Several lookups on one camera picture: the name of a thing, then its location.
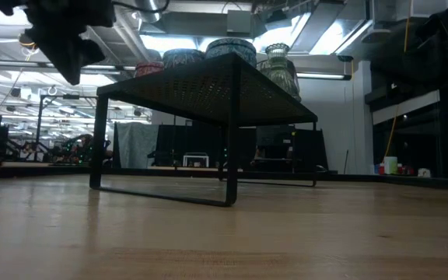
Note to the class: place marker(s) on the silver round ventilation duct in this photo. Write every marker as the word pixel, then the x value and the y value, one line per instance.
pixel 148 11

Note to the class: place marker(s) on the long ceiling tube light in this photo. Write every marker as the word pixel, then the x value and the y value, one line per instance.
pixel 107 67
pixel 321 75

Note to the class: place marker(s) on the black cabinet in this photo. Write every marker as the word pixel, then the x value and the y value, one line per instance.
pixel 305 151

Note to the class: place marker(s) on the black background frame stand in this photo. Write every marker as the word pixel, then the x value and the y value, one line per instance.
pixel 38 128

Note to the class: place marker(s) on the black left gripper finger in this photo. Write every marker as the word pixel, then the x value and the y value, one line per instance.
pixel 95 52
pixel 66 58

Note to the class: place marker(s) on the black aluminium rig frame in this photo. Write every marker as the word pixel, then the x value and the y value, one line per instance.
pixel 60 170

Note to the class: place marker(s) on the white cylindrical container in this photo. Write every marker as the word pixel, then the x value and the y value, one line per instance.
pixel 390 165

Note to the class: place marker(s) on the grey ceiling box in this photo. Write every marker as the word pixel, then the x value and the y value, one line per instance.
pixel 239 21

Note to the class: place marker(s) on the light blue patterned candle tin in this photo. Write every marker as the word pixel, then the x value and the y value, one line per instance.
pixel 229 48

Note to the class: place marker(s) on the black perforated metal shelf riser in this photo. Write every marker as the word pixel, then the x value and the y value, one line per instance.
pixel 208 97

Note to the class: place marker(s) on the dark blue red patterned tin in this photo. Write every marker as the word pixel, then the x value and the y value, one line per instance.
pixel 183 58

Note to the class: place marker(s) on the small white object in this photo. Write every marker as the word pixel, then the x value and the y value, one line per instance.
pixel 424 172

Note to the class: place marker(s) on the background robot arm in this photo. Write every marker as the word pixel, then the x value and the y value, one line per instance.
pixel 72 149

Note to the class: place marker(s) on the pink patterned candle tin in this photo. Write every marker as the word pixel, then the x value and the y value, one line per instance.
pixel 149 69

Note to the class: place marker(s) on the small white table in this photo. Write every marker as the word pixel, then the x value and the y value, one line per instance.
pixel 195 156

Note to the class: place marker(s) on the clear glass candlestick holder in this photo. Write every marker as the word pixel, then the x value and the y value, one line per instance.
pixel 278 74

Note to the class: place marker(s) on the grey cloth cover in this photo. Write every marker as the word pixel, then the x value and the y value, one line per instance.
pixel 136 144

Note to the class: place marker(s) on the small red item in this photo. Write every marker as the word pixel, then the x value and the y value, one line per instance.
pixel 381 169

